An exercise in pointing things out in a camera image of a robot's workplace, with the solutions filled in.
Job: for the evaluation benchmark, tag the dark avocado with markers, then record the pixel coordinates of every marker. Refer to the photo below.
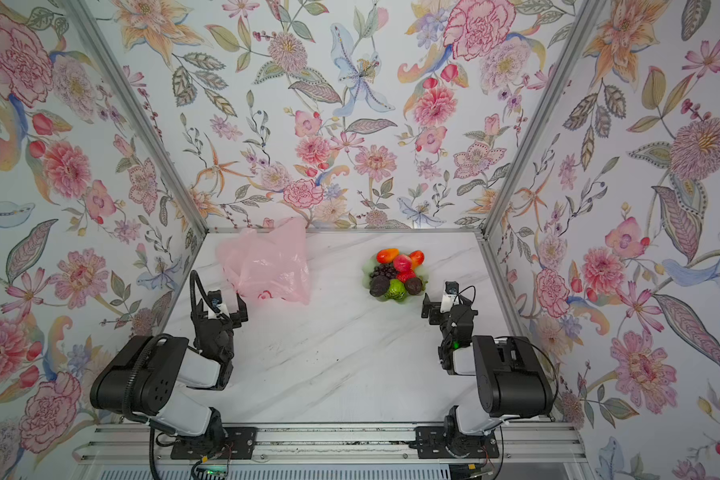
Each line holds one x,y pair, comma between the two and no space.
379,286

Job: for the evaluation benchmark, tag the aluminium corner post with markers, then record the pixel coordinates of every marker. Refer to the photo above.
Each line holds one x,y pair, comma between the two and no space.
80,16
582,27

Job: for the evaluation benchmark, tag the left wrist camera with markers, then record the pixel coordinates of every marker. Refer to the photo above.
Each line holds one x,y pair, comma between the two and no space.
216,305

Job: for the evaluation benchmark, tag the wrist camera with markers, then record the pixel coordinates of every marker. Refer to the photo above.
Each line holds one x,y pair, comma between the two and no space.
216,305
450,296

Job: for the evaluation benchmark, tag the pink red apple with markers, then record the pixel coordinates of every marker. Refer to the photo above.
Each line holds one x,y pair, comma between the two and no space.
402,263

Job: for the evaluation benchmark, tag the dark purple grape bunch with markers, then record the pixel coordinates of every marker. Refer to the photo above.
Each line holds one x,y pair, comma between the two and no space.
384,270

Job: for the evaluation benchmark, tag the red orange tomato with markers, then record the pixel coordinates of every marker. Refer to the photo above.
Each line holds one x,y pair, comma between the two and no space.
417,258

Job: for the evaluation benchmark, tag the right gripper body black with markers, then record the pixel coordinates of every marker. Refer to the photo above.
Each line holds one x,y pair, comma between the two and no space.
445,315

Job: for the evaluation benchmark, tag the pink plastic bag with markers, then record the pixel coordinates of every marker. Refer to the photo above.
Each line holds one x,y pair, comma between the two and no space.
268,265

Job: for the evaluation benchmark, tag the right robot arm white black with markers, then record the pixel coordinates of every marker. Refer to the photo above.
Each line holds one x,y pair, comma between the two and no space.
510,381

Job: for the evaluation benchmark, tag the right aluminium corner post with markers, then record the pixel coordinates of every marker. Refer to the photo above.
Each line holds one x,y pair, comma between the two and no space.
582,27

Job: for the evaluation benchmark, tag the left aluminium corner post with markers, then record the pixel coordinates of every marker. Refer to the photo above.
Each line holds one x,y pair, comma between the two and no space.
80,16

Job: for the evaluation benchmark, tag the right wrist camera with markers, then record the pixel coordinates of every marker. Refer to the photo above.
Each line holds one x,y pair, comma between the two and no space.
450,296

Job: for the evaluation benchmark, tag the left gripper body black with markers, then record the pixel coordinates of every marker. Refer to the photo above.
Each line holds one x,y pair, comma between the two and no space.
226,318

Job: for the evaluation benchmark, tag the purple mangosteen green cap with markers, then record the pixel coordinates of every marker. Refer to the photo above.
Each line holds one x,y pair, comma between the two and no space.
414,286

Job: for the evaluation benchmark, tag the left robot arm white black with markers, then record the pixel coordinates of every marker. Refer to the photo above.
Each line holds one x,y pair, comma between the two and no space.
142,381

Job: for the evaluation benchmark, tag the red strawberry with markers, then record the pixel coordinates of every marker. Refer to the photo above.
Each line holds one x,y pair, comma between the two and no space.
405,276

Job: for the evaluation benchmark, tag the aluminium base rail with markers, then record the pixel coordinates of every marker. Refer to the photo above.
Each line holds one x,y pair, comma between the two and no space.
397,443

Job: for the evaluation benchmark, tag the orange mango fruit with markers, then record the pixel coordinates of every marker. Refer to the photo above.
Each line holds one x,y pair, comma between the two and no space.
387,256

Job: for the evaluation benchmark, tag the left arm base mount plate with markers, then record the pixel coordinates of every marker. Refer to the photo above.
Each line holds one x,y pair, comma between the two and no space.
216,443

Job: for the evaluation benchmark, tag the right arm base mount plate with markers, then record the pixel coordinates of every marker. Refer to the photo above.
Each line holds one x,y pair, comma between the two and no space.
456,443

